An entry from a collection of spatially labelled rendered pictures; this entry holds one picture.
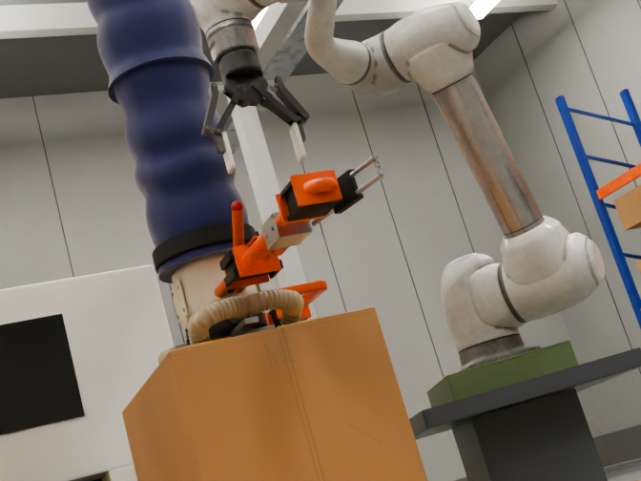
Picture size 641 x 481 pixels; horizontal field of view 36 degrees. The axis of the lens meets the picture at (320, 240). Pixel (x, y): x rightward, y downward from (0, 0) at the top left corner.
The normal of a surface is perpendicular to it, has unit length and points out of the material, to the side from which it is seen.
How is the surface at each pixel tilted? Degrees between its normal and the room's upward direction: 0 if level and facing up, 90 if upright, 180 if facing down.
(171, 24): 99
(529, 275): 109
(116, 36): 96
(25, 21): 90
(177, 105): 77
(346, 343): 90
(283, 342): 90
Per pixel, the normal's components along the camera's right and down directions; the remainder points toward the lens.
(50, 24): 0.38, -0.34
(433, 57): -0.29, 0.37
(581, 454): 0.05, -0.27
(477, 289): -0.49, -0.17
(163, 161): -0.37, -0.46
